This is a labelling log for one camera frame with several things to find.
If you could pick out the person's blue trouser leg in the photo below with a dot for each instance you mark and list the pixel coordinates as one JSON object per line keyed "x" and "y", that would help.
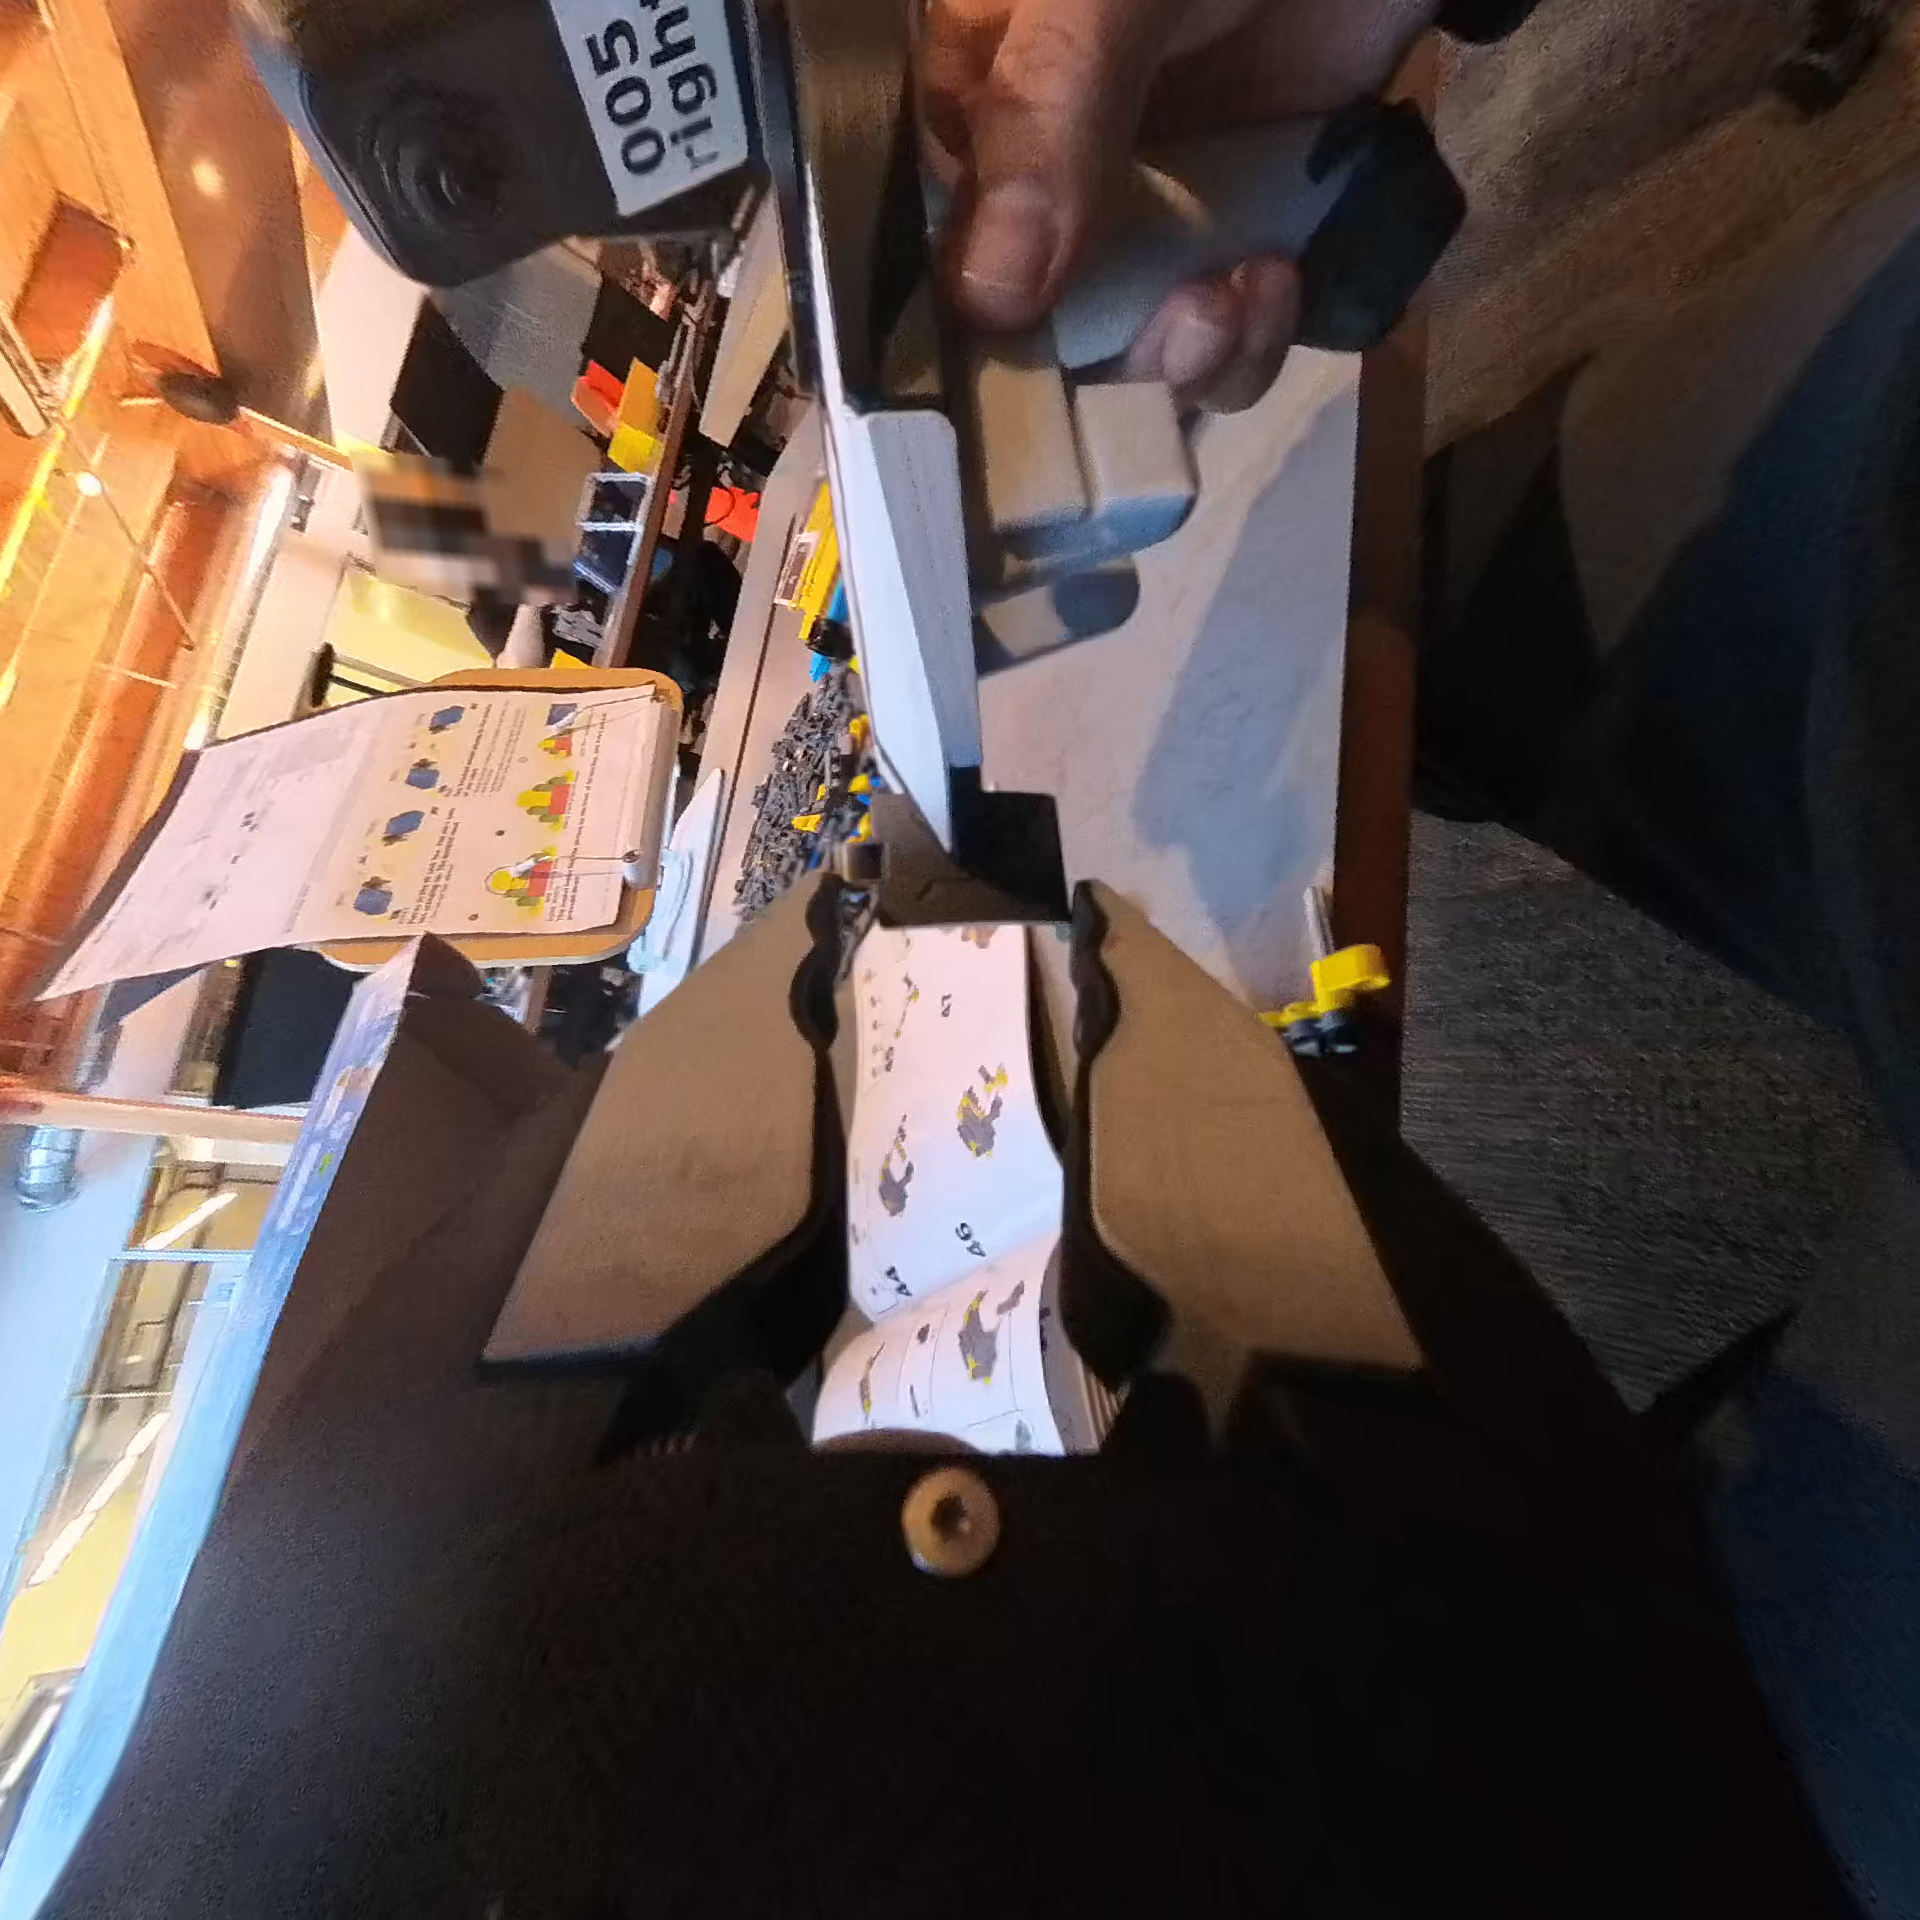
{"x": 1725, "y": 674}

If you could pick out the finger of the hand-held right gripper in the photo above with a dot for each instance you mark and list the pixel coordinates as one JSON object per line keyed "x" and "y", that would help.
{"x": 909, "y": 599}
{"x": 1014, "y": 856}

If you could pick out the open instruction booklet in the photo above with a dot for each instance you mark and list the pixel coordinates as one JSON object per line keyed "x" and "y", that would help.
{"x": 944, "y": 1171}

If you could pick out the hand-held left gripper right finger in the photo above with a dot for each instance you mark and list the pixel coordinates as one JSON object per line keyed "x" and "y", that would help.
{"x": 1215, "y": 1185}

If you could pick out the open blue cardboard box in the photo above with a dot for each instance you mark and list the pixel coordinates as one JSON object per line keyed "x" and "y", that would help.
{"x": 322, "y": 1171}

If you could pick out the person's right hand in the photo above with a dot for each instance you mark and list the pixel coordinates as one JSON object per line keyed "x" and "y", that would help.
{"x": 1021, "y": 149}

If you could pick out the pile of loose brick parts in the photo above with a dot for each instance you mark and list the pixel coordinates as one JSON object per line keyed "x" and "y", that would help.
{"x": 797, "y": 809}

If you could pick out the yellow brick connector with axle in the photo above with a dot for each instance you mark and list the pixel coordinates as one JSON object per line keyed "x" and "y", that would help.
{"x": 1346, "y": 975}

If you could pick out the shelf of coloured storage bins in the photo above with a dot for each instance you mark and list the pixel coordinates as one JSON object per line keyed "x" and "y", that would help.
{"x": 638, "y": 405}

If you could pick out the clipboard with instruction sheet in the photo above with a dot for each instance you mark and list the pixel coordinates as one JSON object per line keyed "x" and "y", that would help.
{"x": 375, "y": 809}

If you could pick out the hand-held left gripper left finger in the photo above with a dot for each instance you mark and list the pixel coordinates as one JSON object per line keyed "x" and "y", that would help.
{"x": 676, "y": 1171}

